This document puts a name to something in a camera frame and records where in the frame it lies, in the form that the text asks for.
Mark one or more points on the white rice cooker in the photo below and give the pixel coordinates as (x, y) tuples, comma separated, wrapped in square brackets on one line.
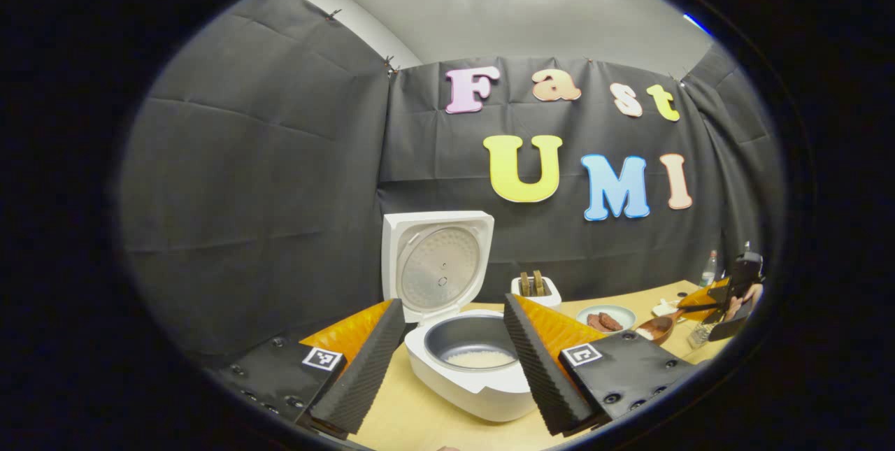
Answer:
[(475, 395)]

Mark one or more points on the pale green plate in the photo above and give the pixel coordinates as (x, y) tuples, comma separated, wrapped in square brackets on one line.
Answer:
[(626, 315)]

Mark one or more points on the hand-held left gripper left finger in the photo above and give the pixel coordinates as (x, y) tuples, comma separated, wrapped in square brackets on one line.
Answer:
[(367, 374)]

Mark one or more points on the red meat piece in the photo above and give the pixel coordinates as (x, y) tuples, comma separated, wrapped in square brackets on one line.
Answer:
[(596, 322), (612, 321)]

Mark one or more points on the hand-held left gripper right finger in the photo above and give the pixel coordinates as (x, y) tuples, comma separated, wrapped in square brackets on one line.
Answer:
[(542, 374)]

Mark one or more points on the ceiling light panel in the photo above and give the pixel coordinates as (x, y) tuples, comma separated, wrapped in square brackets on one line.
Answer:
[(696, 24)]

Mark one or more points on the brown wooden spoon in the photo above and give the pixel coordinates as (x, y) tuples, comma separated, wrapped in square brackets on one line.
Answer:
[(657, 330)]

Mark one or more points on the black backdrop cloth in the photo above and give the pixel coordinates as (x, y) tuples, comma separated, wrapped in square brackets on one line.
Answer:
[(245, 192)]

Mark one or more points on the clear plastic bottle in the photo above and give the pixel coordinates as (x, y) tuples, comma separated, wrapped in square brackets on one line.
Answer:
[(708, 273)]

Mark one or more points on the white toaster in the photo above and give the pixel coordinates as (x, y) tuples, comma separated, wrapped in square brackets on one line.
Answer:
[(549, 297)]

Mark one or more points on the brown bread slice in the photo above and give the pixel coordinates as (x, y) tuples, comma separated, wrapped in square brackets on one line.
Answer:
[(524, 284), (538, 283)]

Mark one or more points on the white rice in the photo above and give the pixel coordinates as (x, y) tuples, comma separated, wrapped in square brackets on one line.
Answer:
[(482, 359)]

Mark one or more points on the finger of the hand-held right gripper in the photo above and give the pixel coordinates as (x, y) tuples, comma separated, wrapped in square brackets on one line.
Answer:
[(703, 294)]

